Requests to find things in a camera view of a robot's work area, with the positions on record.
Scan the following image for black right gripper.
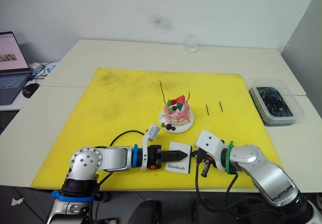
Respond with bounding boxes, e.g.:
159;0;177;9
191;147;216;178

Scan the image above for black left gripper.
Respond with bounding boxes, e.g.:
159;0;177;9
147;145;188;171

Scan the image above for white Handmade matchbox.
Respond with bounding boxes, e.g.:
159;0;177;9
164;141;193;175

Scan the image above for pink toy cake with strawberry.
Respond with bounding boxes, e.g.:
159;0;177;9
163;95;193;126

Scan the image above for white round plate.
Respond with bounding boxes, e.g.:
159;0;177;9
158;107;195;134

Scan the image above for dark rounded shape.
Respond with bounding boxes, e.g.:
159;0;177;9
130;199;163;224

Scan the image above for long thin burnt candle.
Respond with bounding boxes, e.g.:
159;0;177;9
158;80;168;104

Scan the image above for yellow foam mat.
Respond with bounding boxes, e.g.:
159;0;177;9
30;67;284;193

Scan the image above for clear plastic container dark contents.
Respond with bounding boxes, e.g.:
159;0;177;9
249;79;306;127

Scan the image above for clear glass cup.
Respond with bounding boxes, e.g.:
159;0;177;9
185;34;199;53

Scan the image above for white box with blue print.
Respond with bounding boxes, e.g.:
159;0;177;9
42;61;60;77

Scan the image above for black computer mouse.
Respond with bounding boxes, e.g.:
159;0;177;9
22;83;41;99

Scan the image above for crumpled white paper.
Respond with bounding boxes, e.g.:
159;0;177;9
10;197;25;207

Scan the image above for grey open laptop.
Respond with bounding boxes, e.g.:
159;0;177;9
0;31;34;107

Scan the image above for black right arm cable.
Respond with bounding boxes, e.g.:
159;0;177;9
194;158;239;213

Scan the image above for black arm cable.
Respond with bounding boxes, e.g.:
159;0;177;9
109;129;147;147
194;158;239;213

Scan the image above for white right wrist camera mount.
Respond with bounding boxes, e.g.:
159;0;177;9
195;130;227;171

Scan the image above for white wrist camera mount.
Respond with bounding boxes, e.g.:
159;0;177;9
140;123;161;172
195;130;227;171

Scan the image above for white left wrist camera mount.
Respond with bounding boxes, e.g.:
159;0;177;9
140;123;161;172

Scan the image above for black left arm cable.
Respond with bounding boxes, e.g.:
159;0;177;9
109;129;147;147

